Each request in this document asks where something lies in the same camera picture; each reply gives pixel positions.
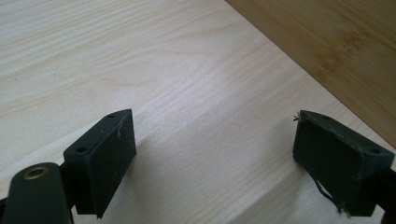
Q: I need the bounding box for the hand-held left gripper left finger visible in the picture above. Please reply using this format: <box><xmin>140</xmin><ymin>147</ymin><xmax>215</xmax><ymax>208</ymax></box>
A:
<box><xmin>63</xmin><ymin>108</ymin><xmax>137</xmax><ymax>219</ymax></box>

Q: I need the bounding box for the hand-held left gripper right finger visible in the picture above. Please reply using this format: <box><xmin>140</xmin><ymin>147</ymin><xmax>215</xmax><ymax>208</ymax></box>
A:
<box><xmin>291</xmin><ymin>109</ymin><xmax>396</xmax><ymax>217</ymax></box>

